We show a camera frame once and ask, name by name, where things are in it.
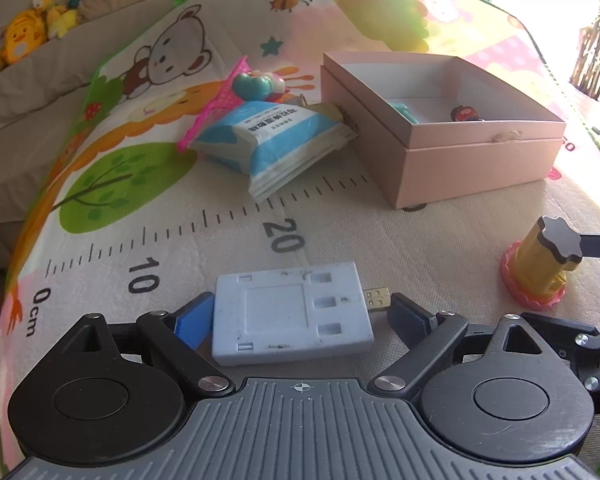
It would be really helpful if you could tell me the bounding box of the black haired doll keychain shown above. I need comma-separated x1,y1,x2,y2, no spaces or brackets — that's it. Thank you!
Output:
450,105,484,122

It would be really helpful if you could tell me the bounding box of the small yellow plush toy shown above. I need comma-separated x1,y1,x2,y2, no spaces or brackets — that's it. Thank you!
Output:
32,0,82,40

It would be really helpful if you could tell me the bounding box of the pink cardboard box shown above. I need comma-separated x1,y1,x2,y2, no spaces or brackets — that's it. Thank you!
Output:
320,52,566,208

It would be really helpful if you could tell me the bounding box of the white power adapter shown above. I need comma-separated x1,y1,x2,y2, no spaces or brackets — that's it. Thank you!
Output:
211,262,390,367

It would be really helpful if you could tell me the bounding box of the teal round toy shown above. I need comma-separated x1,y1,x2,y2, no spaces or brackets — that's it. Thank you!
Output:
232,72,286,102

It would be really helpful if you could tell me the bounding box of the blue white tissue pack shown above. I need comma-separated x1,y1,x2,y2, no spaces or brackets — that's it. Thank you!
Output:
190,101,355,203

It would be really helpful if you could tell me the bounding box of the yellow cup toy pink base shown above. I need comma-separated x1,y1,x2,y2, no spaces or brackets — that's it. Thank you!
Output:
500,216,583,311

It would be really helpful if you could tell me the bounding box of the teal plastic toy tool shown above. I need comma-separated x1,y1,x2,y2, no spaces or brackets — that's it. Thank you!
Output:
390,102,419,125

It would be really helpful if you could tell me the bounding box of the yellow duck plush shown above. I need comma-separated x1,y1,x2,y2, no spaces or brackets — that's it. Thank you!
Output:
2,10,47,65

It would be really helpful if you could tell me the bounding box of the beige covered sofa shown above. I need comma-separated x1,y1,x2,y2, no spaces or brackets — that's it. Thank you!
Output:
0,0,180,248

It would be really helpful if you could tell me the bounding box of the cartoon play mat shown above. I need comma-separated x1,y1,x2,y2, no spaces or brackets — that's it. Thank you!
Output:
0,0,600,469

